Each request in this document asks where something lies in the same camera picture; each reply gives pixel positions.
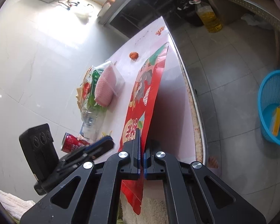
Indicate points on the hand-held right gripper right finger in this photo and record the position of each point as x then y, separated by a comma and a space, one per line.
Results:
145, 165

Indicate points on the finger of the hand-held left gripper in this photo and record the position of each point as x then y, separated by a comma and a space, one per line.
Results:
100, 151
100, 142

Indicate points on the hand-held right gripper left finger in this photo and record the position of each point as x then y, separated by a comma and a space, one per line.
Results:
138, 161

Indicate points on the clear bottle with green label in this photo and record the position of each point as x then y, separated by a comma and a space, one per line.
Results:
92, 119

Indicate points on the red soda can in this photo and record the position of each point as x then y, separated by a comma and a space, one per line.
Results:
72, 142

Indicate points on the red snack bag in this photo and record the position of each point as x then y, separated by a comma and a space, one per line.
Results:
140, 93

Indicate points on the blue plastic waste basket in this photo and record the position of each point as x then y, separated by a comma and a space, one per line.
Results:
266, 98

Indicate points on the pink printed table cover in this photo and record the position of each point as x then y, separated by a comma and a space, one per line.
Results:
175, 121

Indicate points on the pink sponge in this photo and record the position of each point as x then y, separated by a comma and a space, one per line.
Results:
105, 86

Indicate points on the clear plastic container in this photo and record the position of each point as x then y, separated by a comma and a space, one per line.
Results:
120, 84

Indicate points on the copper rimmed cup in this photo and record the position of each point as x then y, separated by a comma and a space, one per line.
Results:
107, 4

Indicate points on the yellow carton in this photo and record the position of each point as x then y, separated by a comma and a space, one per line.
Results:
276, 121

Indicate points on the dark kitchen cabinet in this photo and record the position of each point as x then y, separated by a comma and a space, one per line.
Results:
140, 9

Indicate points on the cooking oil bottle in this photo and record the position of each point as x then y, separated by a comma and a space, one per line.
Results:
210, 18

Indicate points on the crumpled white plastic bag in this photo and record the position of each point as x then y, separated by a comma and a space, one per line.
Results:
254, 19

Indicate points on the metal edged kitchen counter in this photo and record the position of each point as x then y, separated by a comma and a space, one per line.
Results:
247, 2

